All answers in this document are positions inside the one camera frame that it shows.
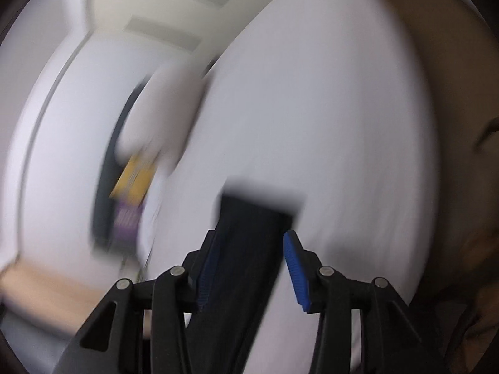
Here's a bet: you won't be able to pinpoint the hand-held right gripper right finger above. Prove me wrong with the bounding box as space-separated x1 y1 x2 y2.
283 230 441 374

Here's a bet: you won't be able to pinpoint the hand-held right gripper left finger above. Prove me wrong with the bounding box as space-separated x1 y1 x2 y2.
52 230 219 374

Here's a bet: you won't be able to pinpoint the black pants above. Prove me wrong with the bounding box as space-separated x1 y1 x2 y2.
186 181 305 374

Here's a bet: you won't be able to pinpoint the purple patterned pillow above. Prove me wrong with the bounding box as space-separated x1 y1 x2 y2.
111 200 144 251

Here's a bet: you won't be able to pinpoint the yellow patterned pillow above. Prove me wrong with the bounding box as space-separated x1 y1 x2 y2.
108 154 157 206

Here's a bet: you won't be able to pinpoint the bed with white sheet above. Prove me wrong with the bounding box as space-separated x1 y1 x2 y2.
138 0 443 374

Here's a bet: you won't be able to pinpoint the beige rolled duvet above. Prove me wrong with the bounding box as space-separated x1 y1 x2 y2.
116 65 208 166

